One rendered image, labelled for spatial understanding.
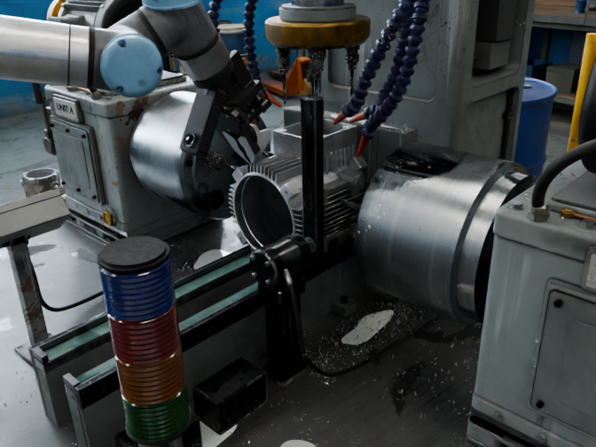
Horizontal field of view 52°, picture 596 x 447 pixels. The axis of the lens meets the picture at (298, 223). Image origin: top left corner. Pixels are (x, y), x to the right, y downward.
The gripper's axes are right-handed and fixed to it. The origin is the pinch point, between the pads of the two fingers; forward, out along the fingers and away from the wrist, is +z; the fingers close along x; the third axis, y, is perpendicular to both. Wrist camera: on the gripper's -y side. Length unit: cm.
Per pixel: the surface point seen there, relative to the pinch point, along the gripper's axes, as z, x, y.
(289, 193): -0.9, -12.9, -4.2
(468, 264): 0.5, -45.5, -5.0
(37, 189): 96, 230, 7
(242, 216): 7.5, 1.2, -7.1
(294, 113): 4.2, 5.6, 17.3
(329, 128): 4.4, -4.7, 15.6
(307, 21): -18.5, -8.6, 17.1
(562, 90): 302, 112, 359
